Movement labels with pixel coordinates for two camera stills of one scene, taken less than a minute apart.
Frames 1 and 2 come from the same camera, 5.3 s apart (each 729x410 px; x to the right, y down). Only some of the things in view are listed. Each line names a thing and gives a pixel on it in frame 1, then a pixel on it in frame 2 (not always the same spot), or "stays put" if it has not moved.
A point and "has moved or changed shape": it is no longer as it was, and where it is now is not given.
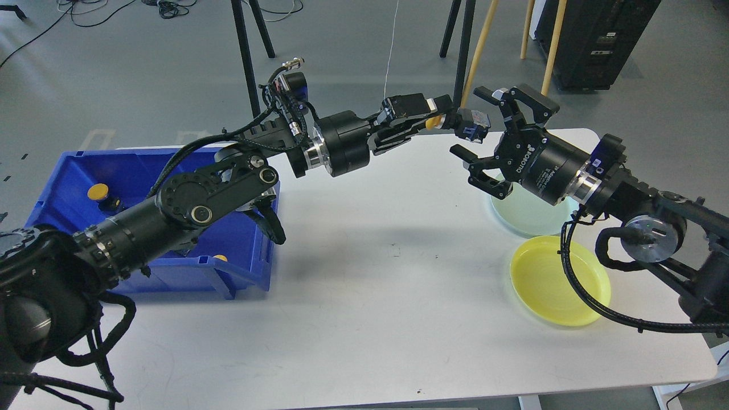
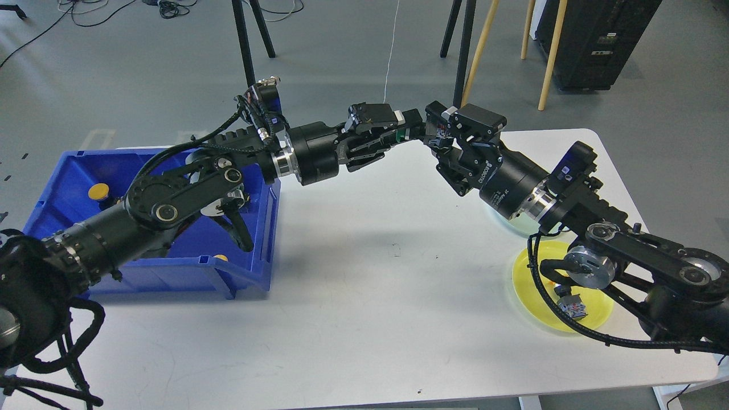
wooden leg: (478, 52) stays put
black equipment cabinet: (596, 38) stays put
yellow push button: (472, 126) has moved or changed shape
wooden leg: (561, 14) stays put
